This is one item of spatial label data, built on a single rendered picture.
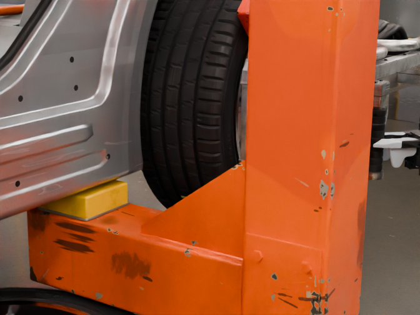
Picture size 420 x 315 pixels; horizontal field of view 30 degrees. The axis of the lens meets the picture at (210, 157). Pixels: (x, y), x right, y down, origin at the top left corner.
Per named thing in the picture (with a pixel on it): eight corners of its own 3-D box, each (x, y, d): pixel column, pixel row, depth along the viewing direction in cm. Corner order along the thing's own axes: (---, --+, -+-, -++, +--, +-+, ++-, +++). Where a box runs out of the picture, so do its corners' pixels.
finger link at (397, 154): (379, 171, 159) (418, 167, 162) (381, 142, 157) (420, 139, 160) (371, 167, 161) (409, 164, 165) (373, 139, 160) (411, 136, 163)
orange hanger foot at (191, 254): (80, 257, 180) (76, 109, 171) (284, 314, 152) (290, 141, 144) (27, 280, 166) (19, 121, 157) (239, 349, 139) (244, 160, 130)
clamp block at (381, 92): (348, 100, 166) (349, 75, 165) (389, 105, 161) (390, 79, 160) (338, 104, 162) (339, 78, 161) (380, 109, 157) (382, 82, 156)
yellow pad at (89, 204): (81, 193, 173) (80, 171, 172) (130, 204, 166) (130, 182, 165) (36, 209, 162) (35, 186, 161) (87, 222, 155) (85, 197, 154)
